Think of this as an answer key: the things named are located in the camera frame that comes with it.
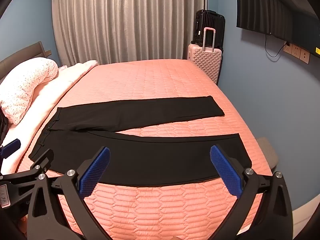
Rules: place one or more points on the pink hard-shell suitcase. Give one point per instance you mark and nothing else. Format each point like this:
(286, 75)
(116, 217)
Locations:
(206, 60)

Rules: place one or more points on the floral white pillow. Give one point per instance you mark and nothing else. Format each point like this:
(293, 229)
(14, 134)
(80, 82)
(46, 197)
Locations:
(23, 85)

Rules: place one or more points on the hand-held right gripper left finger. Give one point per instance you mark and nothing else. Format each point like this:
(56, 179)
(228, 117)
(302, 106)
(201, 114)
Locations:
(93, 170)

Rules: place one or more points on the black pants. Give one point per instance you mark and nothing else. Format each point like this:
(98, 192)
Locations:
(150, 155)

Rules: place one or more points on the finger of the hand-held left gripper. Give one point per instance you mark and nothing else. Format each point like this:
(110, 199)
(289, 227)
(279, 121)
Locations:
(11, 147)
(44, 158)

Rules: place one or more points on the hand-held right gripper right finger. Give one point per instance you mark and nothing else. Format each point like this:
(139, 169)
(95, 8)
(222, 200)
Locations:
(226, 170)

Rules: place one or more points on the grey upholstered stool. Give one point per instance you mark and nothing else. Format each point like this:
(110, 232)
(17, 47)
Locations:
(267, 147)

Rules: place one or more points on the dark cloth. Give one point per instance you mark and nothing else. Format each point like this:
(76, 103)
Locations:
(2, 127)

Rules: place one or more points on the pale pink blanket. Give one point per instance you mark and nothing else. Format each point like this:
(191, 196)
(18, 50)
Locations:
(72, 76)

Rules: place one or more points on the wall-mounted black television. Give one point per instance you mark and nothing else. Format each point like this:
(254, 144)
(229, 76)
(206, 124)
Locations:
(270, 10)

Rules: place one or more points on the grey-brown headboard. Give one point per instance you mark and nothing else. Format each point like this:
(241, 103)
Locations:
(25, 53)

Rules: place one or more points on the black hard-shell suitcase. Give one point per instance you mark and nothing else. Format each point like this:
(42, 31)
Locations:
(211, 21)

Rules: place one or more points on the beige wall outlet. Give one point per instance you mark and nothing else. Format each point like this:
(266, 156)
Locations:
(304, 55)
(296, 51)
(288, 47)

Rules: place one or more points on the grey pleated curtain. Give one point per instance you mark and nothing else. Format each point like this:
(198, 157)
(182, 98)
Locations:
(125, 20)

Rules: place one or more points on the bed with pink quilted cover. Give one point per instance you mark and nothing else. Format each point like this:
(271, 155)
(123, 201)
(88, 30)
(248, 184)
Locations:
(155, 80)

